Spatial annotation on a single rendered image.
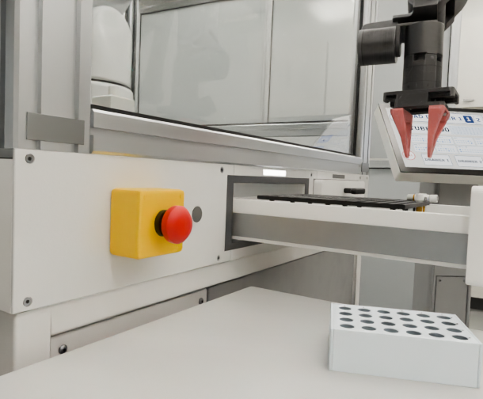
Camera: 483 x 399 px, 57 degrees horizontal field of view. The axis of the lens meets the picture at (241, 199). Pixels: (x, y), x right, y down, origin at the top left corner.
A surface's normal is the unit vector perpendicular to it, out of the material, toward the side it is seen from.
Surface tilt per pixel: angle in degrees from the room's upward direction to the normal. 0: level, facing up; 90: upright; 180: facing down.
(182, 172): 90
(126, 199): 90
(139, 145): 90
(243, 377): 0
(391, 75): 90
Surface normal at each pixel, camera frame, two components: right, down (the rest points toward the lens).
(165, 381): 0.04, -1.00
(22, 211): 0.84, 0.06
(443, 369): -0.19, 0.04
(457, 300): 0.11, 0.06
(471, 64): -0.48, 0.03
